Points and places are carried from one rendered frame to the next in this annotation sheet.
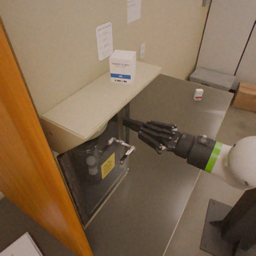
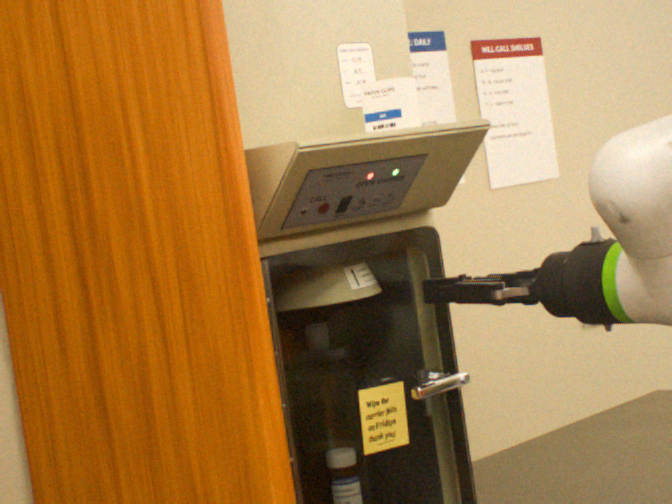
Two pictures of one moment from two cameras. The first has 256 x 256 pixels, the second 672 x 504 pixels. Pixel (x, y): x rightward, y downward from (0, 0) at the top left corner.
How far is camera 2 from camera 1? 116 cm
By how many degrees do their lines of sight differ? 42
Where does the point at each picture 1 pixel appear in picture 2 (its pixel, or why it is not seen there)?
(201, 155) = (587, 264)
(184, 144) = (555, 262)
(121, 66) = (381, 94)
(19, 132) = (211, 88)
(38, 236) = not seen: outside the picture
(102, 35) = (352, 62)
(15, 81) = (219, 25)
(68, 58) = (285, 78)
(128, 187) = not seen: outside the picture
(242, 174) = (598, 188)
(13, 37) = not seen: hidden behind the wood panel
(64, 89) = (273, 129)
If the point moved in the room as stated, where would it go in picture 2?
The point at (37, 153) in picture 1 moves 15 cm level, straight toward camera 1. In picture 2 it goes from (225, 135) to (271, 121)
